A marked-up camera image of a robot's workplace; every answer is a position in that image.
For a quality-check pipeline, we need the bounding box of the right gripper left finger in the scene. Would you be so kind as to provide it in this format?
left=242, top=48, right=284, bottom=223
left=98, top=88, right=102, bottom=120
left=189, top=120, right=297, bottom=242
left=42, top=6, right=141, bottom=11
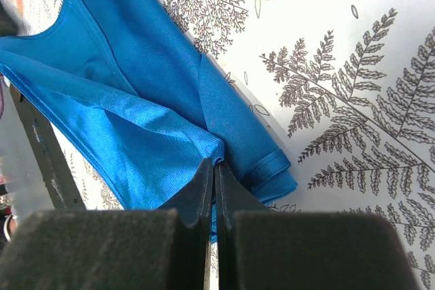
left=1, top=159, right=213, bottom=289

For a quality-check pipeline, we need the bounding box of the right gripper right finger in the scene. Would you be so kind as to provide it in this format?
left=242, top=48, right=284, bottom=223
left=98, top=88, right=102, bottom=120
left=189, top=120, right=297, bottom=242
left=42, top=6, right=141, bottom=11
left=215, top=164, right=418, bottom=289

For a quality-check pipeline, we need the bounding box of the blue satin napkin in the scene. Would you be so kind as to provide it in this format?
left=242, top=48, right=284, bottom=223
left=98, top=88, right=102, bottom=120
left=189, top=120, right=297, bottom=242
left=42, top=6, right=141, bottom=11
left=0, top=0, right=299, bottom=244

